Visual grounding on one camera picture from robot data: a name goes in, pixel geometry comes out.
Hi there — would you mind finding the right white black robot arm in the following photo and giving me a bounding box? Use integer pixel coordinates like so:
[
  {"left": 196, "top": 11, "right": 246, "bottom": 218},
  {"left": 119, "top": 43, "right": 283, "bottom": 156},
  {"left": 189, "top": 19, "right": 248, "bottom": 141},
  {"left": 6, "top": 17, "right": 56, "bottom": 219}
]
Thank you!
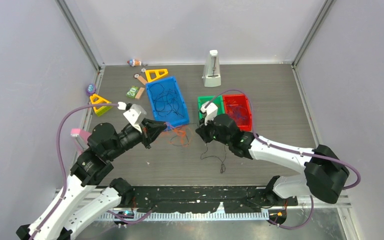
[{"left": 195, "top": 114, "right": 350, "bottom": 205}]

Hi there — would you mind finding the yellow triangle toy on green block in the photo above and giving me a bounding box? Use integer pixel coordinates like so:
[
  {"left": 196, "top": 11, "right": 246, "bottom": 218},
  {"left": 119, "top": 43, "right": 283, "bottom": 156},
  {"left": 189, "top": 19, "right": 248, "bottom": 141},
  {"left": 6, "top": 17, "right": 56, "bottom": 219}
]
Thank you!
[{"left": 89, "top": 93, "right": 112, "bottom": 117}]

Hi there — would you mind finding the green plastic bin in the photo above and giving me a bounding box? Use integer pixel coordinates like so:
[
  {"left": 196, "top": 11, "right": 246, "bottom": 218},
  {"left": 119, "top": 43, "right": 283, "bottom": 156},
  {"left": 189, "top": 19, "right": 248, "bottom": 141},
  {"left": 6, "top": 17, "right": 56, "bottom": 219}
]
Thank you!
[{"left": 197, "top": 95, "right": 227, "bottom": 122}]

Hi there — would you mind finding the small colourful figurine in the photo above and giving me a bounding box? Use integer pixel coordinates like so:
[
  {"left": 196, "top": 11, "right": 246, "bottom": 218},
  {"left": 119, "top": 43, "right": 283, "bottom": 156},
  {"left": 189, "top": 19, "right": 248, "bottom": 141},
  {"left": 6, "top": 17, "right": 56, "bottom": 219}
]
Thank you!
[{"left": 126, "top": 58, "right": 143, "bottom": 67}]

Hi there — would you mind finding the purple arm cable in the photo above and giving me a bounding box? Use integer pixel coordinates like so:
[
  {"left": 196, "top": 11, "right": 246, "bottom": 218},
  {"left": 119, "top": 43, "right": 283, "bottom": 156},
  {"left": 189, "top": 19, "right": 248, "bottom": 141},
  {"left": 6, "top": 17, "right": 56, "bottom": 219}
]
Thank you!
[
  {"left": 205, "top": 89, "right": 362, "bottom": 191},
  {"left": 27, "top": 103, "right": 122, "bottom": 240}
]

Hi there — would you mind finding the tan strap with ring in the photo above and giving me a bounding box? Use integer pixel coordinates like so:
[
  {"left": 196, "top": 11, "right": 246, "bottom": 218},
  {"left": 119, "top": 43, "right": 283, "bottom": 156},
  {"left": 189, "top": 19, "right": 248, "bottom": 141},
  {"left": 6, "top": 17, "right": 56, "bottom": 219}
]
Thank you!
[{"left": 133, "top": 73, "right": 149, "bottom": 86}]

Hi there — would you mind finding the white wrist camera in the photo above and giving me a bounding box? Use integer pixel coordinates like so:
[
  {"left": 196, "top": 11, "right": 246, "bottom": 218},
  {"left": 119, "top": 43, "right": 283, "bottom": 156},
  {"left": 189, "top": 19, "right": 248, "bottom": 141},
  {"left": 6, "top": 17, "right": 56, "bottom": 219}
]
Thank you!
[
  {"left": 117, "top": 101, "right": 147, "bottom": 133},
  {"left": 199, "top": 101, "right": 218, "bottom": 125}
]

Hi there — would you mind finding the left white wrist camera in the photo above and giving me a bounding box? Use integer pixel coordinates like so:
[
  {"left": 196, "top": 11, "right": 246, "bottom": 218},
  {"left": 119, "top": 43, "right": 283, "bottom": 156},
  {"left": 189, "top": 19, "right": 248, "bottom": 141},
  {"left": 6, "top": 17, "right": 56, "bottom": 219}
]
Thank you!
[{"left": 117, "top": 101, "right": 147, "bottom": 133}]

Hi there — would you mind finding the blue plastic bin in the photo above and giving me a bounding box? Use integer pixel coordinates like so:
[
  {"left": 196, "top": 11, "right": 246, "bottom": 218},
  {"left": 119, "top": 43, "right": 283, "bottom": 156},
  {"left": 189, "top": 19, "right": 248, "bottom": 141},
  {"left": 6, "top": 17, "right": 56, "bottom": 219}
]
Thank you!
[{"left": 145, "top": 76, "right": 190, "bottom": 127}]

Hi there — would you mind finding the red plastic bin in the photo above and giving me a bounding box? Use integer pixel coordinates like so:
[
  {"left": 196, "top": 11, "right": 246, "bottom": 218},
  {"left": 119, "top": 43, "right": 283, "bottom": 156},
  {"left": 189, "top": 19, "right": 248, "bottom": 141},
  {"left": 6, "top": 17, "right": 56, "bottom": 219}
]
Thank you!
[{"left": 222, "top": 94, "right": 252, "bottom": 132}]

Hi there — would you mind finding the orange cable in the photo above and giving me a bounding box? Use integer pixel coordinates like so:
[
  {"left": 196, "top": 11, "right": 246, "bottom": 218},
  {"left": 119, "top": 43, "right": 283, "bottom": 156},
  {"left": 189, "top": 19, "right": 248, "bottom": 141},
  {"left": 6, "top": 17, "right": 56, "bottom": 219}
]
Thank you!
[{"left": 165, "top": 124, "right": 195, "bottom": 148}]

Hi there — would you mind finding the tan wooden block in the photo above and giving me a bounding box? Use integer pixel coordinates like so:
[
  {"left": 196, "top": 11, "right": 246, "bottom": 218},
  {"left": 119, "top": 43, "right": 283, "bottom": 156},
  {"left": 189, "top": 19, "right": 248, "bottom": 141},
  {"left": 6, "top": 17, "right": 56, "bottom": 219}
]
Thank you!
[{"left": 135, "top": 87, "right": 145, "bottom": 100}]

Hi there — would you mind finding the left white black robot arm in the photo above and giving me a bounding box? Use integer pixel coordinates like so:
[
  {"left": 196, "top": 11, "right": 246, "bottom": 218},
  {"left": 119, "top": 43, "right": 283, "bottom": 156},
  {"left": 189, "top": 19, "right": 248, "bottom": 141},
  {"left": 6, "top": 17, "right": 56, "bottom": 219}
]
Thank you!
[{"left": 16, "top": 118, "right": 167, "bottom": 240}]

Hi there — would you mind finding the pink tape dispenser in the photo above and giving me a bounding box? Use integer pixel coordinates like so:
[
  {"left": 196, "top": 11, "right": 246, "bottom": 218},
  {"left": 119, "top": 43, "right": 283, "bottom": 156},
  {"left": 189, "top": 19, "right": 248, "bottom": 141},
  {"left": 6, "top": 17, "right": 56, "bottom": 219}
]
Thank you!
[{"left": 70, "top": 128, "right": 91, "bottom": 153}]

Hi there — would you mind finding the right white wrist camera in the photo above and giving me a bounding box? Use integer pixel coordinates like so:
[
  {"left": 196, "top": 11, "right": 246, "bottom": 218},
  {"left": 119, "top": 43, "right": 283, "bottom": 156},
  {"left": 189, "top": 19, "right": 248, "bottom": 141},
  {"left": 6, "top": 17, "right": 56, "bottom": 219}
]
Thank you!
[{"left": 199, "top": 101, "right": 218, "bottom": 125}]

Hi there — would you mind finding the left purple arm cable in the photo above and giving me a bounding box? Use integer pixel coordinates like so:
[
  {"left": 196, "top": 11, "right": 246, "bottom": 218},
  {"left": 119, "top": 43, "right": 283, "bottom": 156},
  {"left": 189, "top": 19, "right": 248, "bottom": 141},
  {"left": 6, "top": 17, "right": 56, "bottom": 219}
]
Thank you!
[{"left": 27, "top": 103, "right": 122, "bottom": 240}]

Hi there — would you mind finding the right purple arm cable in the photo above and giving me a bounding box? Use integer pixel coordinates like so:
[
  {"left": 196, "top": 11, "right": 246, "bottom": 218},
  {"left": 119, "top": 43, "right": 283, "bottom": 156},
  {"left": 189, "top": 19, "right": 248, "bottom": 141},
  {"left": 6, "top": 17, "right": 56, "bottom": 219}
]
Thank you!
[{"left": 205, "top": 89, "right": 362, "bottom": 191}]

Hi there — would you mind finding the purple round toy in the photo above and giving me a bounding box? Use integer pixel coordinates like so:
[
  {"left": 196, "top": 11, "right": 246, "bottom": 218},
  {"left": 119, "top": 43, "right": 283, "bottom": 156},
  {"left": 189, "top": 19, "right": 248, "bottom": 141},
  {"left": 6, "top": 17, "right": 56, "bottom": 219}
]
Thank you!
[{"left": 86, "top": 83, "right": 97, "bottom": 97}]

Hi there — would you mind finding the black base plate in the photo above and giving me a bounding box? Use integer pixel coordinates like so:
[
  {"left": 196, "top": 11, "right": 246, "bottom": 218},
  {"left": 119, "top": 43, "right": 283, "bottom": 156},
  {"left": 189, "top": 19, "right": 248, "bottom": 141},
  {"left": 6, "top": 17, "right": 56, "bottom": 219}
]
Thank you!
[{"left": 119, "top": 186, "right": 298, "bottom": 214}]

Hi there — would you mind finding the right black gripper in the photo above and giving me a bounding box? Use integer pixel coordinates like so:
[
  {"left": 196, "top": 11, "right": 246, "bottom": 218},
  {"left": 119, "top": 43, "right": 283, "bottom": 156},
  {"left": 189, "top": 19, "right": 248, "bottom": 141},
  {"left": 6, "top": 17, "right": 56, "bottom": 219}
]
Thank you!
[{"left": 196, "top": 114, "right": 232, "bottom": 146}]

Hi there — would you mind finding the white metronome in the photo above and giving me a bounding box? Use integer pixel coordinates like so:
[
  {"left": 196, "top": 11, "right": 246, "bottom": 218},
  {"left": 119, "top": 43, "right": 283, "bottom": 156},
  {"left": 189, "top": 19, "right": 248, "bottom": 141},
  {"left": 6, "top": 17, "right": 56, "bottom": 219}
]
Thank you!
[{"left": 202, "top": 50, "right": 222, "bottom": 88}]

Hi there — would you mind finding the black cable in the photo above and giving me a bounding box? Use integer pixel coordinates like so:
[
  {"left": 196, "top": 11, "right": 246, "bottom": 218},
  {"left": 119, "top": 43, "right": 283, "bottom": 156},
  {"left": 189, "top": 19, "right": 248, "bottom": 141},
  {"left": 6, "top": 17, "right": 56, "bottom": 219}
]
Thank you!
[
  {"left": 152, "top": 89, "right": 186, "bottom": 119},
  {"left": 168, "top": 122, "right": 228, "bottom": 174},
  {"left": 152, "top": 81, "right": 186, "bottom": 119}
]

